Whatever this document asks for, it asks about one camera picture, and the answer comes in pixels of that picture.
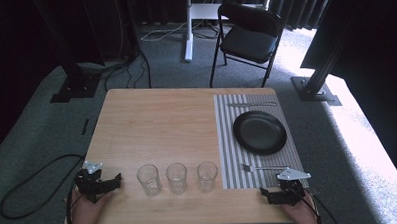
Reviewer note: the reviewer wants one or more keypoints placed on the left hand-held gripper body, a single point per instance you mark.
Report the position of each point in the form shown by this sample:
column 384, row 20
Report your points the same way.
column 89, row 184

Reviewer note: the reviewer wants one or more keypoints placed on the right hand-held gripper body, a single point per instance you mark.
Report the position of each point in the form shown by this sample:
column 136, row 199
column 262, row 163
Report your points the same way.
column 292, row 187

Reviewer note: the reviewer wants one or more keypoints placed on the person's right hand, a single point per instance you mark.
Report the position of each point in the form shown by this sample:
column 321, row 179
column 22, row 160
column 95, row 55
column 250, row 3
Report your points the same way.
column 301, row 213

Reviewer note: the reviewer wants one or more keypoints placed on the person's left hand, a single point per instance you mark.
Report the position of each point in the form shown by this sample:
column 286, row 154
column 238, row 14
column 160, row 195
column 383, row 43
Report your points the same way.
column 86, row 212

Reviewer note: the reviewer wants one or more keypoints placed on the silver fork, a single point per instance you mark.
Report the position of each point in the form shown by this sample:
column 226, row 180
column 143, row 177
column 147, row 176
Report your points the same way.
column 255, row 168

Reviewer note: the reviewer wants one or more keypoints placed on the clear drinking glass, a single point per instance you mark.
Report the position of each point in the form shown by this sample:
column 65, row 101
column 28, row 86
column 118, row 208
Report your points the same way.
column 177, row 178
column 149, row 180
column 207, row 177

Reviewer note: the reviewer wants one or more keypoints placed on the small black bar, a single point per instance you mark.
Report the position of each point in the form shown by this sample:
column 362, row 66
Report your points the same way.
column 85, row 126

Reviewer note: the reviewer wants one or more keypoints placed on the grey striped placemat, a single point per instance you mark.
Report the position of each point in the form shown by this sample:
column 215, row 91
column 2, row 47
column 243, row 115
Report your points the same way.
column 228, row 151

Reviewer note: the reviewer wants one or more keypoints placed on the black round plate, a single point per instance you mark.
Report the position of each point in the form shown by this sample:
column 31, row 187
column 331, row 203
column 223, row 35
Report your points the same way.
column 260, row 132

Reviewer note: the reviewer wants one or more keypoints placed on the silver table knife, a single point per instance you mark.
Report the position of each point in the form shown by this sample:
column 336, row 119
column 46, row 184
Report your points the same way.
column 251, row 104

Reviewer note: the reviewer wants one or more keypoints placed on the black metal stand with curtain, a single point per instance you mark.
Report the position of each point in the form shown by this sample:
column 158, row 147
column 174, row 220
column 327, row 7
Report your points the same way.
column 319, row 84

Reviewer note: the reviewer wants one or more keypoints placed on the black folding chair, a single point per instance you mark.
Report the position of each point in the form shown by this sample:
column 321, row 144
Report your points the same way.
column 250, row 40

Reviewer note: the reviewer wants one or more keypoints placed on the white desk leg frame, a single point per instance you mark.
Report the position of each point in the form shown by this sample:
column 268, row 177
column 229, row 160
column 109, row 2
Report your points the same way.
column 188, row 35

